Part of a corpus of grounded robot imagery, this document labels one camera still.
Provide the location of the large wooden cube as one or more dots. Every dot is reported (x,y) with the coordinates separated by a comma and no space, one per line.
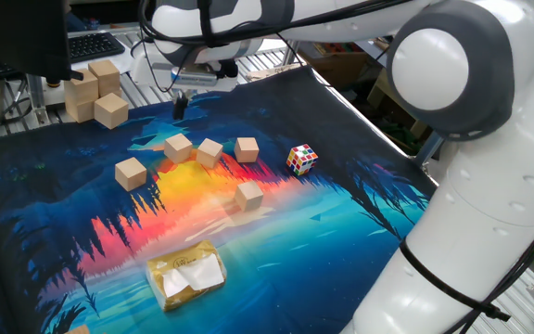
(80,88)
(110,110)
(80,111)
(104,76)

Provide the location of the wooden block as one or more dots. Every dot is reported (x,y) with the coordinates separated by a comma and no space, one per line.
(78,330)

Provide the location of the small wooden cube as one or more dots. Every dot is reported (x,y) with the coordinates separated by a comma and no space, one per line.
(209,152)
(130,173)
(248,196)
(177,148)
(246,150)

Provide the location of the black monitor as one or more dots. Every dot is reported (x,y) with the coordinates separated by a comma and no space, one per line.
(16,32)

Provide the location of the black keyboard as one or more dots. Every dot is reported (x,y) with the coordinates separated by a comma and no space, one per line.
(93,45)

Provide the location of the aluminium stand post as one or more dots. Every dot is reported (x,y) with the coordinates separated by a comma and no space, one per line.
(37,99)

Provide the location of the brown cardboard carton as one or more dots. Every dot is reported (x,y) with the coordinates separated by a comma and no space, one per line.
(336,65)

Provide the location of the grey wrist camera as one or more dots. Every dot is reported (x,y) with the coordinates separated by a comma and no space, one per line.
(195,78)

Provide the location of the aluminium table leg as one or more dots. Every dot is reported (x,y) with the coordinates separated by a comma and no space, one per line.
(427,148)

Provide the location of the white paper sheet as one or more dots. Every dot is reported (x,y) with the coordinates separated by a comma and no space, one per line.
(123,61)

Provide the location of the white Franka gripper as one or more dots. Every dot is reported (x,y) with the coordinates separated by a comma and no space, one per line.
(148,65)

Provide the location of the Rubik's cube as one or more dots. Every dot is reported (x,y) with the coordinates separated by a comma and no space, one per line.
(301,159)

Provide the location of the gold tissue pack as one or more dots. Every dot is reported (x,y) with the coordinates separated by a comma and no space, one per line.
(186,275)

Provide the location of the printed sunset landscape cloth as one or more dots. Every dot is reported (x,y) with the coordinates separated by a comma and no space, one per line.
(295,260)

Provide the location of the aluminium frame rail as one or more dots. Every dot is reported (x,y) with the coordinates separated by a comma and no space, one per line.
(100,29)

